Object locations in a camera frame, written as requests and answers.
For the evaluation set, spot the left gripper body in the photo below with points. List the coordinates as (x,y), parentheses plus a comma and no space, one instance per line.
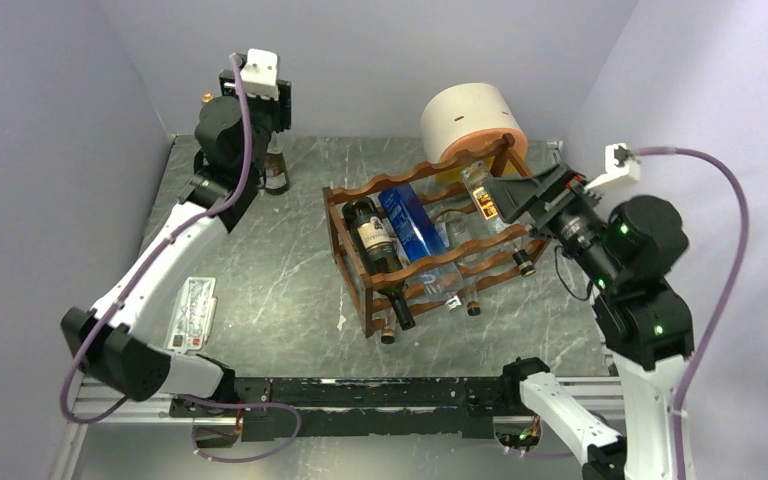
(270,114)

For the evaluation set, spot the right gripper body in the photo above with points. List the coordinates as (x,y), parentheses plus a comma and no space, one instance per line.
(573,220)

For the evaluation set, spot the green wine bottle silver cap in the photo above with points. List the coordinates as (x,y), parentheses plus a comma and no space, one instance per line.
(275,176)

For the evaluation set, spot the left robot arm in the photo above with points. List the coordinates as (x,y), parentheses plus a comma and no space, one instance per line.
(110,340)

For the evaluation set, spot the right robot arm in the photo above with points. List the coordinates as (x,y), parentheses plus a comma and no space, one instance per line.
(646,325)

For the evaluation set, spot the clear bottle orange label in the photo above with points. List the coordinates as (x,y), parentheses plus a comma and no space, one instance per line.
(473,178)

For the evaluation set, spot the clear bottle lower rack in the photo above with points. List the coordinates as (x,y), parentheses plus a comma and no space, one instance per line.
(454,230)

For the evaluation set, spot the blue glass bottle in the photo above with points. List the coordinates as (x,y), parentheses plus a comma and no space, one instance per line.
(416,233)

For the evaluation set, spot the wooden wine rack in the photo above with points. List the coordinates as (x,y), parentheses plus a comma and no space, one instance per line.
(361,284)

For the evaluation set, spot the dark wine bottle white label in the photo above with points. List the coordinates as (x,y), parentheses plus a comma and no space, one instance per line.
(378,253)

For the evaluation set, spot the white orange cylinder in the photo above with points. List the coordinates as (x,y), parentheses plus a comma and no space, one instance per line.
(467,116)

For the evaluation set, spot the white printed card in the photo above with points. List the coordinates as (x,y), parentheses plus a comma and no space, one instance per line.
(192,316)

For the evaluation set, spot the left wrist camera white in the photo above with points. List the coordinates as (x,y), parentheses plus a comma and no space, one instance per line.
(259,74)

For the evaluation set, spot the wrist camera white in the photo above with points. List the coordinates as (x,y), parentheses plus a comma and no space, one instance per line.
(259,74)
(622,170)

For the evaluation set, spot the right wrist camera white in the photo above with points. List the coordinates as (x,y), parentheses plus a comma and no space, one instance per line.
(622,170)

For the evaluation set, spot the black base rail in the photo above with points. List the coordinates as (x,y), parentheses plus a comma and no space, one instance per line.
(275,408)

